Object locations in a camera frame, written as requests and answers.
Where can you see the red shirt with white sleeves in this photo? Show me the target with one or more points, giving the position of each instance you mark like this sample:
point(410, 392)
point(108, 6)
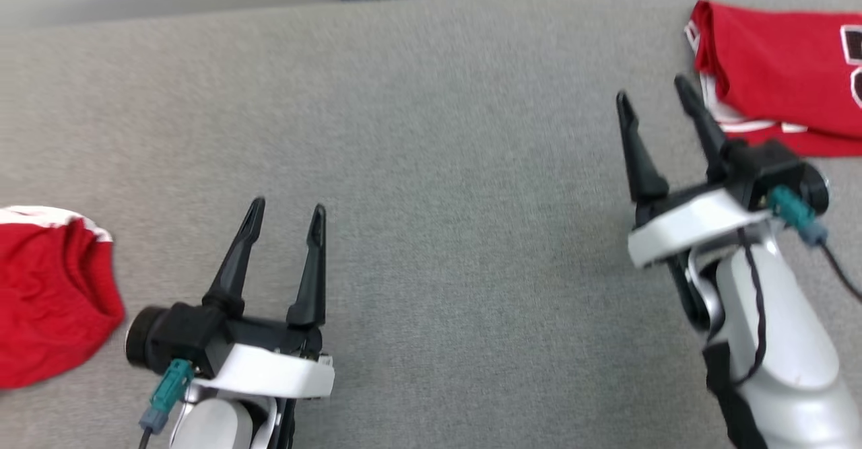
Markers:
point(781, 65)

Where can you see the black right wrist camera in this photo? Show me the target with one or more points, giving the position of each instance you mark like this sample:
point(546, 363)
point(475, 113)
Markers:
point(768, 166)

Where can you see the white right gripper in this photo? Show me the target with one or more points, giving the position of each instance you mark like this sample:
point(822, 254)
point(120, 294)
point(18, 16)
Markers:
point(680, 227)

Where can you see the red shorts with white stripe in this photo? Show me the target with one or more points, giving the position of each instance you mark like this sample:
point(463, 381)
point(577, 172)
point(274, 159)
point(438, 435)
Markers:
point(47, 301)

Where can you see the teal right camera connector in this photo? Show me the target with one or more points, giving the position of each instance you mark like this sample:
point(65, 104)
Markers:
point(794, 213)

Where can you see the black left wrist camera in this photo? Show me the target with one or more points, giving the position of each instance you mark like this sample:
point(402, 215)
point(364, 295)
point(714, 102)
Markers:
point(175, 334)

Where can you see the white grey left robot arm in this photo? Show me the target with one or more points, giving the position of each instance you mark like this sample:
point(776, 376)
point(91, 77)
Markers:
point(215, 429)

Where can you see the teal camera connector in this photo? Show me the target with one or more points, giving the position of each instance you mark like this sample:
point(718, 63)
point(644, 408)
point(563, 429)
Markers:
point(168, 388)
point(794, 213)

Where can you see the teal left camera connector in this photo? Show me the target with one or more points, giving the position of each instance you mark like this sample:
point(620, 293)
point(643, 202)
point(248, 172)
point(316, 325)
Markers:
point(168, 388)

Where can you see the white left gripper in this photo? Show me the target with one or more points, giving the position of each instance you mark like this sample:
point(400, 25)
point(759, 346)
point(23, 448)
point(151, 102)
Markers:
point(269, 371)

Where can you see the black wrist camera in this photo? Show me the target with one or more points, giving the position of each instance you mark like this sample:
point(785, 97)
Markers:
point(175, 334)
point(768, 166)

